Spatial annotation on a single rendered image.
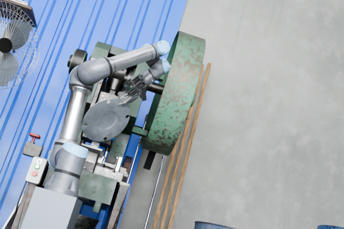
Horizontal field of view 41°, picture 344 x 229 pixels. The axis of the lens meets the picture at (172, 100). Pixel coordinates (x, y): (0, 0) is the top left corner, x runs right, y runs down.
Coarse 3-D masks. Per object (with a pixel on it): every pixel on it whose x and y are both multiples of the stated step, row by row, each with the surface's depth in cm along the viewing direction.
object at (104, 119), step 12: (96, 108) 248; (108, 108) 253; (120, 108) 257; (84, 120) 249; (96, 120) 253; (108, 120) 258; (120, 120) 262; (84, 132) 253; (96, 132) 258; (108, 132) 262; (120, 132) 267
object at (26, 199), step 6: (48, 168) 271; (42, 180) 264; (30, 186) 246; (36, 186) 247; (42, 186) 271; (30, 192) 245; (24, 198) 244; (30, 198) 244; (24, 204) 243; (18, 210) 242; (24, 210) 242; (18, 216) 241; (24, 216) 241; (18, 222) 240; (12, 228) 239; (18, 228) 239
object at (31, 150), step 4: (28, 144) 256; (32, 144) 256; (24, 148) 255; (28, 148) 255; (32, 148) 255; (36, 148) 256; (40, 148) 256; (24, 152) 254; (28, 152) 254; (32, 152) 255; (36, 152) 255; (40, 152) 257; (32, 156) 256; (36, 156) 255
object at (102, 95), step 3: (99, 93) 289; (102, 93) 289; (105, 93) 289; (108, 93) 294; (99, 96) 288; (102, 96) 288; (105, 96) 289; (108, 96) 289; (111, 96) 290; (114, 96) 290; (117, 96) 290; (99, 99) 288; (102, 99) 288; (108, 99) 289; (96, 102) 287; (108, 102) 288; (105, 138) 283
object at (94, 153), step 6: (84, 144) 257; (90, 150) 266; (96, 150) 260; (102, 150) 258; (90, 156) 268; (96, 156) 268; (102, 156) 275; (90, 162) 267; (96, 162) 268; (90, 168) 265
